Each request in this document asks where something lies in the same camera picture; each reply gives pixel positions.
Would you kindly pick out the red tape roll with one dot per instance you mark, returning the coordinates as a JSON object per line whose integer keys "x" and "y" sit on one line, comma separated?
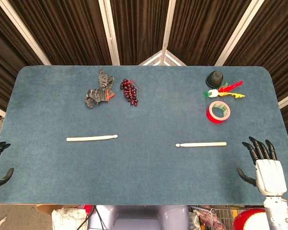
{"x": 212, "y": 117}

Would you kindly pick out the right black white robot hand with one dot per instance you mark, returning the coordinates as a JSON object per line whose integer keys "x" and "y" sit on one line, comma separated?
{"x": 270, "y": 175}

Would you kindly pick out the white checked cloth bag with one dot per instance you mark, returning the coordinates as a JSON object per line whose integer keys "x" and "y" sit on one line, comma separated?
{"x": 67, "y": 219}

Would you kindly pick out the brown cardboard box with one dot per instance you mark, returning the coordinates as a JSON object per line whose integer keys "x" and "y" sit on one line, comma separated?
{"x": 46, "y": 208}

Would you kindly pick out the blue felt table cover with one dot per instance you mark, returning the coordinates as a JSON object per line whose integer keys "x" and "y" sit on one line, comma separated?
{"x": 144, "y": 167}

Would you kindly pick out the dark red grape bunch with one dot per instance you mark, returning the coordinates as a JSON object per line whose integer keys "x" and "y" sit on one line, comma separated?
{"x": 130, "y": 92}

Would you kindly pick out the cream wooden drumstick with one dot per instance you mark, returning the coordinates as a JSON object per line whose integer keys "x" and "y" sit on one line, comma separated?
{"x": 91, "y": 138}
{"x": 201, "y": 144}

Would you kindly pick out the white paper scrap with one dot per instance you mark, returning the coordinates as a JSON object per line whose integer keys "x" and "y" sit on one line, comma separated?
{"x": 1, "y": 222}

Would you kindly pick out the lavender robot torso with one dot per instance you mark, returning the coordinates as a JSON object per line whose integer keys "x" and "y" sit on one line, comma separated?
{"x": 139, "y": 218}

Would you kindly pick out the white partition frame post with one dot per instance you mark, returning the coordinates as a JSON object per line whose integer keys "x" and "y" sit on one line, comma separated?
{"x": 109, "y": 31}
{"x": 21, "y": 28}
{"x": 239, "y": 31}
{"x": 169, "y": 24}

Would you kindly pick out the small red round object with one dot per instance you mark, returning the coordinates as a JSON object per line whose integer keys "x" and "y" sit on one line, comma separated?
{"x": 87, "y": 209}

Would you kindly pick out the grey striped knit glove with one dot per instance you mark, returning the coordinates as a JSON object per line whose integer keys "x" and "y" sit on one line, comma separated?
{"x": 96, "y": 95}
{"x": 104, "y": 80}

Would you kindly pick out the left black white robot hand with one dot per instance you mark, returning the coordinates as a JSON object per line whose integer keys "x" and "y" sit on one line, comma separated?
{"x": 7, "y": 173}

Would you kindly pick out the dark brown pleated curtain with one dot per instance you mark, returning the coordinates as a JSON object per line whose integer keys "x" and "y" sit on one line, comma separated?
{"x": 139, "y": 28}

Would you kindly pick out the colourful feather shuttlecock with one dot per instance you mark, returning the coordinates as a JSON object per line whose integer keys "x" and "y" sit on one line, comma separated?
{"x": 213, "y": 93}

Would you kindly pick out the red and white ball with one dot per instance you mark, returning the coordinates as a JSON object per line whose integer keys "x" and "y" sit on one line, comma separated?
{"x": 244, "y": 220}

